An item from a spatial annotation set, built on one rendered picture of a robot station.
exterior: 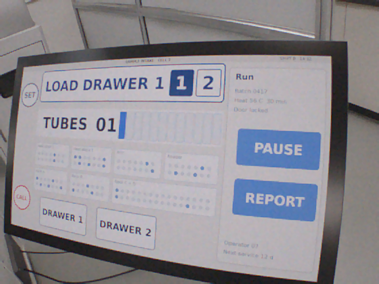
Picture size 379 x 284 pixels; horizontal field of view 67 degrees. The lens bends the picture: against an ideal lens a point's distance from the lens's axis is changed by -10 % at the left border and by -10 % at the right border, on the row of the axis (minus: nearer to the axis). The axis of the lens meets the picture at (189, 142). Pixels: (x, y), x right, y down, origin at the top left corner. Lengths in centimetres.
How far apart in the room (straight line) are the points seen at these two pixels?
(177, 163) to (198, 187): 4
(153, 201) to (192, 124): 11
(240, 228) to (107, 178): 19
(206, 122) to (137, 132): 10
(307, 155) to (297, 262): 13
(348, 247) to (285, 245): 129
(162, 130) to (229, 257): 18
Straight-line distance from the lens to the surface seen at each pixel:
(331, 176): 38
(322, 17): 92
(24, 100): 56
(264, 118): 38
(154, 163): 41
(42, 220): 53
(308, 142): 38
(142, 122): 42
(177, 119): 40
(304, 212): 38
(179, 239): 41
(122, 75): 45
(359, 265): 163
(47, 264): 186
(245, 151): 38
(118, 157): 43
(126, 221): 44
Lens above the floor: 133
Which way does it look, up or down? 35 degrees down
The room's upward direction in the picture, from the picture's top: 10 degrees counter-clockwise
